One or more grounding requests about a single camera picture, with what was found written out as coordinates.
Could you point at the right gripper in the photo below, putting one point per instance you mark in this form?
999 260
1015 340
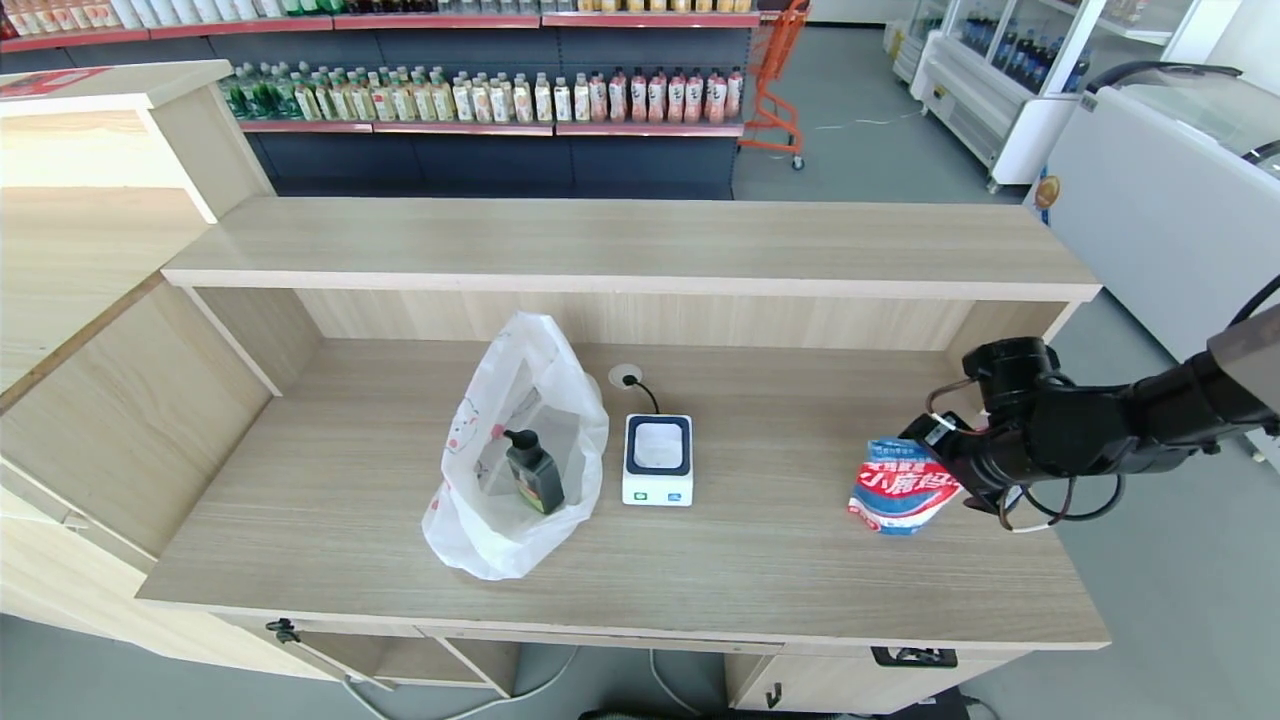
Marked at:
985 475

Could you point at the blue red snack pouch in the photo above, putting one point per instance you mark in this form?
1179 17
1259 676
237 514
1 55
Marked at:
900 495

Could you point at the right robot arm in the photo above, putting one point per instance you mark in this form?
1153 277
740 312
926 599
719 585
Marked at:
1130 415

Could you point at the white barcode scanner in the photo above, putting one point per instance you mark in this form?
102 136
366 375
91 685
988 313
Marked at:
657 480

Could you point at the orange shopping cart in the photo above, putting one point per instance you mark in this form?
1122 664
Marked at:
775 90

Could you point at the white plastic shopping bag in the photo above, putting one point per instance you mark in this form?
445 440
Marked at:
500 540

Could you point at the wooden counter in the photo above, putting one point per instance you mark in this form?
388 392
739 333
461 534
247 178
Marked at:
700 560

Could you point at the white chest freezer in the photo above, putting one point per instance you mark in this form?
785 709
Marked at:
1160 220

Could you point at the white glass display cooler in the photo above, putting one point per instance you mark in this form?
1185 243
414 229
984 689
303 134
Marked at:
1000 120

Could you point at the row of bottles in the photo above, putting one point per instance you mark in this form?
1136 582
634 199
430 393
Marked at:
480 98
1025 50

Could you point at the dark green pump bottle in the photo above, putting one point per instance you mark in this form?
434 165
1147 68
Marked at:
535 475

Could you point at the black shop shelf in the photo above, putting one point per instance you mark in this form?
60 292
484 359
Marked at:
500 160

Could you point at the black clip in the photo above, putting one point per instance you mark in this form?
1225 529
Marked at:
283 631

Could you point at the red flat sign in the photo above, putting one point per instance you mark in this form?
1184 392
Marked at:
50 82

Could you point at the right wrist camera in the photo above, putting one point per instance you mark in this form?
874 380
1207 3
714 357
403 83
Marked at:
935 432

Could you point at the black bracket hook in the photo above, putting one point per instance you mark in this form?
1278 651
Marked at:
912 657

